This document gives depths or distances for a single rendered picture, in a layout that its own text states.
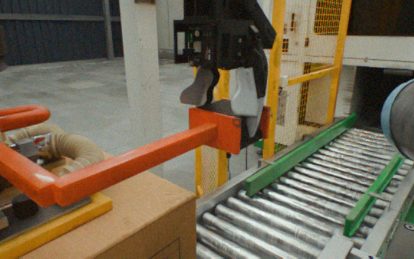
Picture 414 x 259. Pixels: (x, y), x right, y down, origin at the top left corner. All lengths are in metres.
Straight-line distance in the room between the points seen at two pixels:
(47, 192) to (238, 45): 0.26
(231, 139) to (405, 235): 0.31
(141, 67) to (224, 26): 1.48
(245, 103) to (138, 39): 1.46
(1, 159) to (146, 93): 1.53
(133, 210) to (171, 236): 0.07
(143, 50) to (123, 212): 1.41
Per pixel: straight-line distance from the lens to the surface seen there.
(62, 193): 0.29
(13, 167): 0.35
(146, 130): 1.91
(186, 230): 0.54
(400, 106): 0.53
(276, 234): 1.35
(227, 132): 0.41
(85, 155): 0.50
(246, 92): 0.40
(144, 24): 1.83
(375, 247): 1.32
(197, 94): 0.45
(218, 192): 1.50
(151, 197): 0.52
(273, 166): 1.68
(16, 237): 0.47
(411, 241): 0.57
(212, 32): 0.36
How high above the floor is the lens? 1.34
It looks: 19 degrees down
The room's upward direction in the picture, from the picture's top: straight up
